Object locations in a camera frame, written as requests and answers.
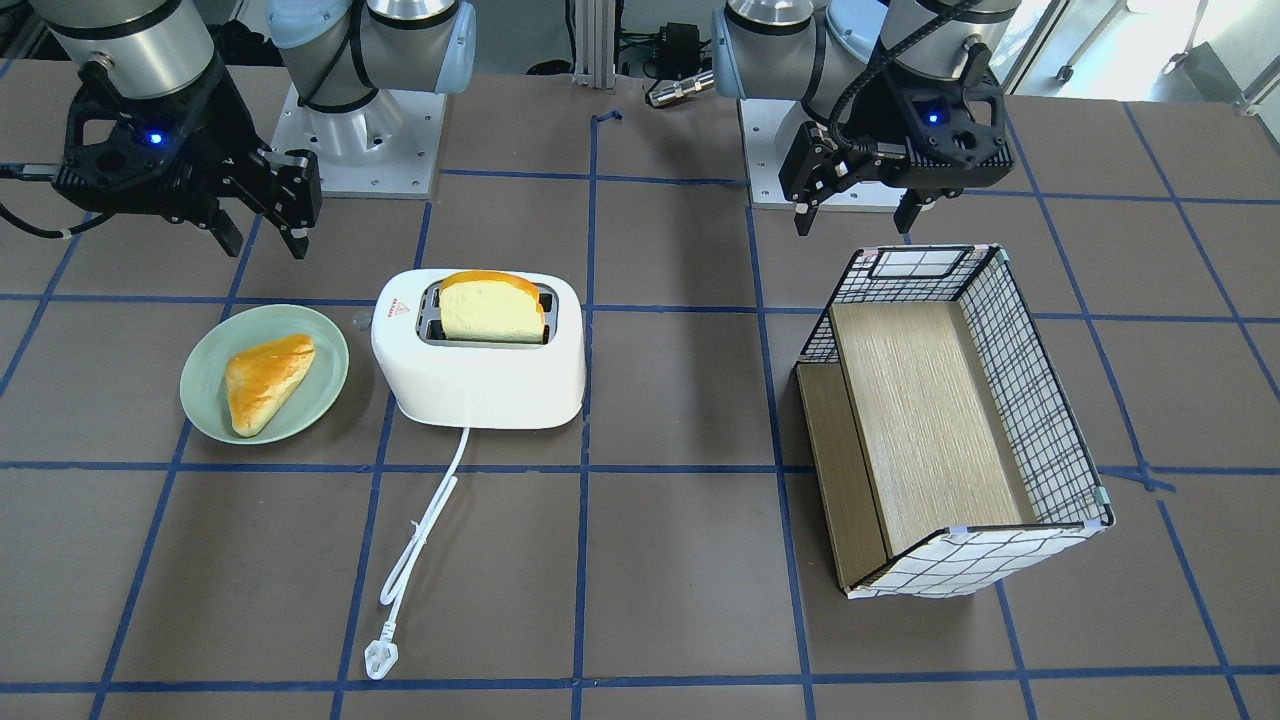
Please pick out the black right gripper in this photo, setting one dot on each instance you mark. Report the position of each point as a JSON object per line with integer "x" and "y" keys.
{"x": 222, "y": 124}

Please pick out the wooden board in basket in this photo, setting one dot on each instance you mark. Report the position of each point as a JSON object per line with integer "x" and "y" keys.
{"x": 909, "y": 450}

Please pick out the silver metal connector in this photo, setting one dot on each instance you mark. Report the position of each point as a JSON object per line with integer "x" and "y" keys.
{"x": 664, "y": 94}

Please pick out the white toaster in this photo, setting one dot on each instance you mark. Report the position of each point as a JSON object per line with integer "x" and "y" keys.
{"x": 471, "y": 384}

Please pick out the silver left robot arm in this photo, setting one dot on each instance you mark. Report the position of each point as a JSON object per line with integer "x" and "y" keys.
{"x": 821, "y": 57}

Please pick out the green plate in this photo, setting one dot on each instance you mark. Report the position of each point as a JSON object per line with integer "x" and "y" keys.
{"x": 202, "y": 388}

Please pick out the wire grid storage basket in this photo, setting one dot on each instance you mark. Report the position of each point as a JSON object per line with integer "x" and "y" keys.
{"x": 1067, "y": 497}

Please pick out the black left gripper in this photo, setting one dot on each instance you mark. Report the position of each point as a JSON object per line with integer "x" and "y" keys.
{"x": 874, "y": 119}

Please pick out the black power adapter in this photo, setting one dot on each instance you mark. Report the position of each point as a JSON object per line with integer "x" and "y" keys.
{"x": 677, "y": 51}

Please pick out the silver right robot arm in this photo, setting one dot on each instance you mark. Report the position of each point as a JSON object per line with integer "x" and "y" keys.
{"x": 347, "y": 61}

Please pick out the aluminium frame post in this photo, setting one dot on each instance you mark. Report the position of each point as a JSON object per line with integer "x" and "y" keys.
{"x": 594, "y": 25}

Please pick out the triangular bread bun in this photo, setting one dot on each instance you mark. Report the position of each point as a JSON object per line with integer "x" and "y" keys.
{"x": 261, "y": 378}

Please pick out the bread slice in toaster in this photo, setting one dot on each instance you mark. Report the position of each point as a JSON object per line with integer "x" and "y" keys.
{"x": 487, "y": 306}

